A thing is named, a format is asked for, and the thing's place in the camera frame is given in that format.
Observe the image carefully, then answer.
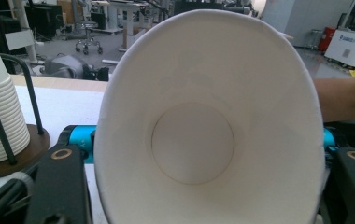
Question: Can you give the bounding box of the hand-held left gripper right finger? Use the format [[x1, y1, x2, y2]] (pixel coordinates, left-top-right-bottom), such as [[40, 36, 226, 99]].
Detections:
[[318, 127, 355, 224]]

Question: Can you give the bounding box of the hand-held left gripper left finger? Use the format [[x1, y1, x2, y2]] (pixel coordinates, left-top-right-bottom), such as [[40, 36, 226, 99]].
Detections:
[[25, 124, 97, 224]]

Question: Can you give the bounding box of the brown cup holder black wire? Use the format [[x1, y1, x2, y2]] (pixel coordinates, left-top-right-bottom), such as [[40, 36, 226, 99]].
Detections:
[[0, 52, 51, 181]]

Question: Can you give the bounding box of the single white paper cup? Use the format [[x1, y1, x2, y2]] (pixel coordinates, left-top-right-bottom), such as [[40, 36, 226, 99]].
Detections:
[[92, 8, 327, 224]]

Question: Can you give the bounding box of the white foam mat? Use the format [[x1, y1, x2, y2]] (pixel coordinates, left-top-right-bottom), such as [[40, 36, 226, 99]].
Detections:
[[0, 85, 108, 224]]

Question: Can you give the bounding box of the white cabinet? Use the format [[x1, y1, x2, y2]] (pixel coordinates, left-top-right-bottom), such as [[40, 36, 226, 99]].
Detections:
[[323, 29, 355, 68]]

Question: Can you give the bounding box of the red canister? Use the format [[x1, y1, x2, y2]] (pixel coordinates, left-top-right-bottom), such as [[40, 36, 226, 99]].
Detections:
[[318, 26, 336, 52]]

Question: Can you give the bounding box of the wooden table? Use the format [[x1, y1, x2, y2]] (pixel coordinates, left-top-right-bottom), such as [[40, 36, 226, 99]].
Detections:
[[9, 74, 109, 93]]

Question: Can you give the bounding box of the black round stool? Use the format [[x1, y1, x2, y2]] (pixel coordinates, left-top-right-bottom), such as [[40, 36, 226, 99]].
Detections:
[[74, 20, 105, 56]]

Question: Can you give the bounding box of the white table stand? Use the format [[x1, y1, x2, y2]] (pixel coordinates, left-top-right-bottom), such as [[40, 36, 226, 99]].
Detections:
[[91, 0, 156, 53]]

